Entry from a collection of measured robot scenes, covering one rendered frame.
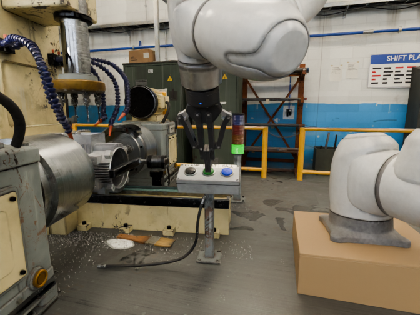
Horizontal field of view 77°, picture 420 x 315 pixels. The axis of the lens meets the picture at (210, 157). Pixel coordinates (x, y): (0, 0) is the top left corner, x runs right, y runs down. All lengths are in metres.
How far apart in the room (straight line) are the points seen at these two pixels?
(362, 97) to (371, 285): 5.36
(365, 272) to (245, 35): 0.56
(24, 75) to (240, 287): 1.02
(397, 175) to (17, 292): 0.80
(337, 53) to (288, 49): 5.58
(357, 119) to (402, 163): 5.29
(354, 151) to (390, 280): 0.30
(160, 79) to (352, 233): 3.83
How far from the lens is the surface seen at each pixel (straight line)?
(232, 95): 3.94
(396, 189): 0.68
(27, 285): 0.70
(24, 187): 0.64
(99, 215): 1.08
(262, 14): 0.37
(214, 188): 0.72
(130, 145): 1.25
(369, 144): 0.75
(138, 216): 1.02
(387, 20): 6.24
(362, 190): 0.73
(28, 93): 1.21
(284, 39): 0.36
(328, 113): 5.84
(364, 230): 0.79
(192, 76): 0.54
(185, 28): 0.49
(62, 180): 0.75
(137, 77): 4.49
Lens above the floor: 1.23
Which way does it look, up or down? 10 degrees down
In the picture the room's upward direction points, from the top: straight up
